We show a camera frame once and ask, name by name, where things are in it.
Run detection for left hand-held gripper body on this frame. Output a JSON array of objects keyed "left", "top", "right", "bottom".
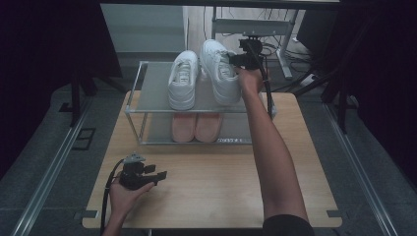
[{"left": 118, "top": 151, "right": 149, "bottom": 192}]

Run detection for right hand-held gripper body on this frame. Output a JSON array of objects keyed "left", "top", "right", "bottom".
[{"left": 238, "top": 36, "right": 266, "bottom": 71}]

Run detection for white sneaker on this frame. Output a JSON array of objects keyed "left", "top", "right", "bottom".
[
  {"left": 167, "top": 49, "right": 200, "bottom": 111},
  {"left": 199, "top": 38, "right": 243, "bottom": 107}
]

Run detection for pink slipper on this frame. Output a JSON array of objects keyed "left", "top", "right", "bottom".
[
  {"left": 195, "top": 112, "right": 224, "bottom": 144},
  {"left": 171, "top": 112, "right": 198, "bottom": 144}
]

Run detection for grey metal shoe rack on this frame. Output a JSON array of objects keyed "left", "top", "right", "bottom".
[{"left": 124, "top": 60, "right": 278, "bottom": 146}]

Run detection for person's left hand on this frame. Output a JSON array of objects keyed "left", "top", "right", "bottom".
[{"left": 108, "top": 181, "right": 156, "bottom": 217}]

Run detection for person's right hand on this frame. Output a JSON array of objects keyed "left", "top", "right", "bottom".
[{"left": 233, "top": 64, "right": 266, "bottom": 96}]

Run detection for white power strip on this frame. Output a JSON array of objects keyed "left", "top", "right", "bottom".
[{"left": 299, "top": 74, "right": 320, "bottom": 88}]

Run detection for dark monitor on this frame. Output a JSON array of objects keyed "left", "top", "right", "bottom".
[{"left": 296, "top": 9, "right": 341, "bottom": 57}]

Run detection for black metal stand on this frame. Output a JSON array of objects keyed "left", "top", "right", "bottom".
[
  {"left": 58, "top": 65, "right": 127, "bottom": 128},
  {"left": 293, "top": 16, "right": 360, "bottom": 134}
]

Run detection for grey cabinet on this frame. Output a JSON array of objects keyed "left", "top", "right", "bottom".
[{"left": 100, "top": 3, "right": 189, "bottom": 54}]

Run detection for person's black sleeve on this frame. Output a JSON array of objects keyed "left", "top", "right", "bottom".
[{"left": 262, "top": 213, "right": 317, "bottom": 236}]

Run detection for dark curtain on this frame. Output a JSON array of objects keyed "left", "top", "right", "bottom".
[
  {"left": 340, "top": 0, "right": 417, "bottom": 186},
  {"left": 0, "top": 0, "right": 124, "bottom": 180}
]

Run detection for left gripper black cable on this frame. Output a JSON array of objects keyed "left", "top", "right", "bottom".
[{"left": 99, "top": 158, "right": 126, "bottom": 236}]

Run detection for black floor cables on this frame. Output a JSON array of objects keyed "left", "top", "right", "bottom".
[{"left": 203, "top": 6, "right": 313, "bottom": 64}]

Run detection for white metal desk frame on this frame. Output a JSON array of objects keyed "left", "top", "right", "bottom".
[{"left": 209, "top": 6, "right": 300, "bottom": 81}]

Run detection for aluminium floor rail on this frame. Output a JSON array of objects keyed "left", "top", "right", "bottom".
[
  {"left": 11, "top": 97, "right": 94, "bottom": 236},
  {"left": 323, "top": 102, "right": 398, "bottom": 236}
]

